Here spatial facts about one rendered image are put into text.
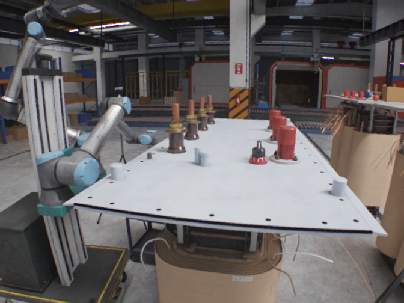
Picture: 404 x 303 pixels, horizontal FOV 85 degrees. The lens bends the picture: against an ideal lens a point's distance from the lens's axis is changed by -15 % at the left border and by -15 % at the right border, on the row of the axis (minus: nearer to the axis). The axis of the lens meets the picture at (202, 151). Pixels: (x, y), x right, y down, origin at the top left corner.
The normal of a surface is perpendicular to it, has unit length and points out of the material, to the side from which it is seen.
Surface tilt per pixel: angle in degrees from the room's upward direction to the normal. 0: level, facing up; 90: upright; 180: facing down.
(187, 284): 90
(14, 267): 90
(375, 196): 90
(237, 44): 90
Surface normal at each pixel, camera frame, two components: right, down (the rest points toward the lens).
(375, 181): -0.20, 0.25
